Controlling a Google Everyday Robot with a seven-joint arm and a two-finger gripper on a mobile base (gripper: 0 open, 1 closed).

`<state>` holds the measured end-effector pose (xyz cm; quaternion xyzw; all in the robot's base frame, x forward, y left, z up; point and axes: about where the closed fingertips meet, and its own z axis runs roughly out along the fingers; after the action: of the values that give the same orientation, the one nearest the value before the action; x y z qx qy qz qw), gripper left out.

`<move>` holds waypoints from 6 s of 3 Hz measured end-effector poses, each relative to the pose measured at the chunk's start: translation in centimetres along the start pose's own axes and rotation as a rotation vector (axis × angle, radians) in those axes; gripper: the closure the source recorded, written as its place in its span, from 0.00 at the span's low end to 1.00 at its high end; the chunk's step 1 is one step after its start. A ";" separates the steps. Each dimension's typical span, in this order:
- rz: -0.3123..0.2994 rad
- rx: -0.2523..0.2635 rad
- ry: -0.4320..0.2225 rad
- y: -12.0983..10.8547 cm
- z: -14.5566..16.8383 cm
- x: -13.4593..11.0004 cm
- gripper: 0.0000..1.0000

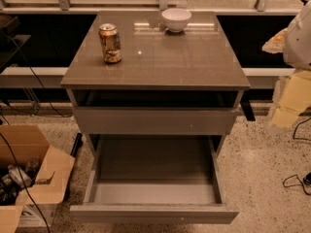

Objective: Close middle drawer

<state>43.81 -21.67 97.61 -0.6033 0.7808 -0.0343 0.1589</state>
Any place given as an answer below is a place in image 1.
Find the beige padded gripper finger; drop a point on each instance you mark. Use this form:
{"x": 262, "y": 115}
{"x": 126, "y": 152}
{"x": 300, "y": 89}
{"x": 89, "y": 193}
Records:
{"x": 294, "y": 96}

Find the grey drawer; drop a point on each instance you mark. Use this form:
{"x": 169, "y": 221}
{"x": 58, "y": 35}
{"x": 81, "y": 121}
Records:
{"x": 154, "y": 122}
{"x": 155, "y": 179}

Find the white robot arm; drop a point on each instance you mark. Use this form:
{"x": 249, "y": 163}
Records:
{"x": 302, "y": 21}

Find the grey drawer cabinet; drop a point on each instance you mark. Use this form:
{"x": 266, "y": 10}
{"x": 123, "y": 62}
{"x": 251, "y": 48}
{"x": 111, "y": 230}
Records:
{"x": 195, "y": 69}

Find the grey top drawer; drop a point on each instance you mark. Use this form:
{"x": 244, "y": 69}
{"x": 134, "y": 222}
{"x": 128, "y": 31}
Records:
{"x": 154, "y": 122}

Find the white bowl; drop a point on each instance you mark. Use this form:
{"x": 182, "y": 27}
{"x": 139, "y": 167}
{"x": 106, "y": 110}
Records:
{"x": 176, "y": 19}

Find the orange soda can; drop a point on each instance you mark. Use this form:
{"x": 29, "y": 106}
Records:
{"x": 110, "y": 42}

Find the open cardboard box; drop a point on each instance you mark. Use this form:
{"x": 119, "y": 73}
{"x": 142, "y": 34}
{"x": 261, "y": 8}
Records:
{"x": 36, "y": 205}

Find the clutter inside cardboard box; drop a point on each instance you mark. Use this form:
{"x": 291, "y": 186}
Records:
{"x": 17, "y": 179}

